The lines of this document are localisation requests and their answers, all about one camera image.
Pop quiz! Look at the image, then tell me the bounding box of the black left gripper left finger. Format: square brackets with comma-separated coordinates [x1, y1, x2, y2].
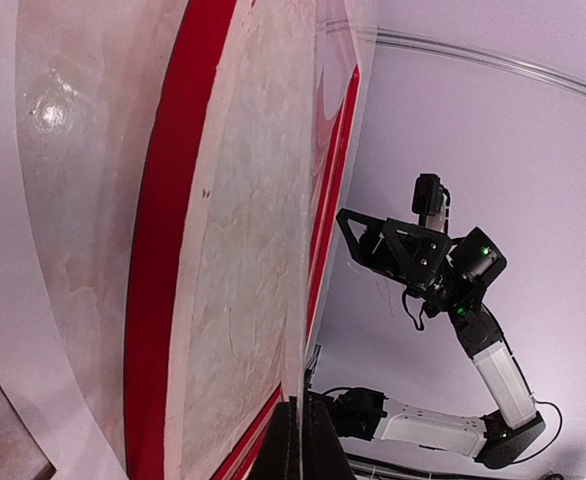
[255, 399, 298, 480]

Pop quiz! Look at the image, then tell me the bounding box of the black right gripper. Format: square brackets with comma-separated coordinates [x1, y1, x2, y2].
[336, 208, 453, 294]

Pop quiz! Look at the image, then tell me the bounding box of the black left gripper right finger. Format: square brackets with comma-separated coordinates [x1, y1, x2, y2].
[301, 397, 355, 480]

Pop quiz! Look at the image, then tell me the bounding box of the red wooden picture frame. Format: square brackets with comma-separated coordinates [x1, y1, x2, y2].
[124, 1, 376, 479]

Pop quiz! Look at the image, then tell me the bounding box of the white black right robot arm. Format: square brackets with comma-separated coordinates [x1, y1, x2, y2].
[310, 209, 546, 470]

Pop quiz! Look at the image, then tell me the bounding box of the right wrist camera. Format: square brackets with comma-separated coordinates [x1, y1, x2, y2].
[411, 173, 451, 234]

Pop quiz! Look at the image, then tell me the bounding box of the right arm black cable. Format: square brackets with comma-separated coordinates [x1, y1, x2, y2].
[517, 397, 564, 464]

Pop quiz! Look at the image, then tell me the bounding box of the right aluminium post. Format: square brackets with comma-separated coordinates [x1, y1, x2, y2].
[375, 29, 586, 98]

